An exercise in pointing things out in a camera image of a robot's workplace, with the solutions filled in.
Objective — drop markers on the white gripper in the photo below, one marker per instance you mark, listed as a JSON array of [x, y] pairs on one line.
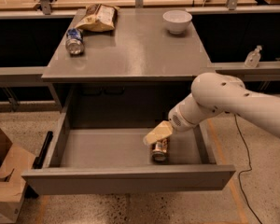
[[176, 120]]

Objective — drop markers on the orange soda can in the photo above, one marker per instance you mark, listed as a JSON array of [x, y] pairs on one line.
[[159, 151]]

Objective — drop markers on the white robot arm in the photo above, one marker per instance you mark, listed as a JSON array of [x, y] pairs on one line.
[[212, 94]]

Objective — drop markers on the grey open drawer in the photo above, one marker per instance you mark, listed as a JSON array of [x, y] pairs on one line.
[[98, 147]]

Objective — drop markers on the grey cabinet counter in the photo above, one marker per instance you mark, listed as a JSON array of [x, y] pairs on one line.
[[139, 67]]

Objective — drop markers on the blue silver can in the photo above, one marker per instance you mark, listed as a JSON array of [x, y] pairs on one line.
[[74, 41]]

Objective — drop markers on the white bowl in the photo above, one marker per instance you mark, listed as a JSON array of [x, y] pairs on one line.
[[176, 21]]

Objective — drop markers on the clear sanitizer bottle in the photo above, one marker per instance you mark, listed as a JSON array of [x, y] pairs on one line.
[[253, 57]]

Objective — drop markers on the yellow chip bag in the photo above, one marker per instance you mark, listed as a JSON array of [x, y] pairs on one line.
[[99, 18]]

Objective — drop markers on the cardboard box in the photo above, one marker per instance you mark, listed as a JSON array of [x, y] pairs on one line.
[[14, 160]]

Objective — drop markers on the black drawer rail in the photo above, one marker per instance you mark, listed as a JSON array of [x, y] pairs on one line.
[[43, 152]]

